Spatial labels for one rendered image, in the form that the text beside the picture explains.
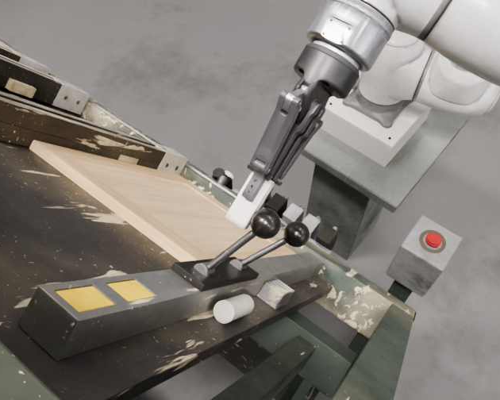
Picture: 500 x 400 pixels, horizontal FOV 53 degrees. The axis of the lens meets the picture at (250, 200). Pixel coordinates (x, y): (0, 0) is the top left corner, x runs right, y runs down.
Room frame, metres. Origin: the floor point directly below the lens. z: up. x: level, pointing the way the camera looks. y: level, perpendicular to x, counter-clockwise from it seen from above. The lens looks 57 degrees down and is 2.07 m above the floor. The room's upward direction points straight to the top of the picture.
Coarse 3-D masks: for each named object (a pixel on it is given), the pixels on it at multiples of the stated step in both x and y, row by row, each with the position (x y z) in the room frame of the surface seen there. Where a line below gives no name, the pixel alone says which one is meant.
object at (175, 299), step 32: (288, 256) 0.49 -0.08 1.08; (64, 288) 0.17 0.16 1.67; (96, 288) 0.18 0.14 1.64; (160, 288) 0.21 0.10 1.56; (192, 288) 0.23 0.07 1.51; (224, 288) 0.26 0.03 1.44; (256, 288) 0.32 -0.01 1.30; (32, 320) 0.14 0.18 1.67; (64, 320) 0.13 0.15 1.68; (96, 320) 0.14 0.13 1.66; (128, 320) 0.16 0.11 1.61; (160, 320) 0.18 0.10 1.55; (64, 352) 0.11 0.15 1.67
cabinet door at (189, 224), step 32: (64, 160) 0.54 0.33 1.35; (96, 160) 0.63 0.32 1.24; (96, 192) 0.47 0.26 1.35; (128, 192) 0.53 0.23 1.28; (160, 192) 0.61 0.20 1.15; (192, 192) 0.73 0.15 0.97; (160, 224) 0.43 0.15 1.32; (192, 224) 0.50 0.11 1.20; (224, 224) 0.58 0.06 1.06; (192, 256) 0.35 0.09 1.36
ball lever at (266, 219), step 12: (252, 216) 0.32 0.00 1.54; (264, 216) 0.31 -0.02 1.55; (276, 216) 0.31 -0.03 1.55; (252, 228) 0.30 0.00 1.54; (264, 228) 0.30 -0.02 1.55; (276, 228) 0.30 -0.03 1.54; (240, 240) 0.29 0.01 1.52; (228, 252) 0.28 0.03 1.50; (204, 264) 0.27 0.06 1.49; (216, 264) 0.27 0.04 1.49
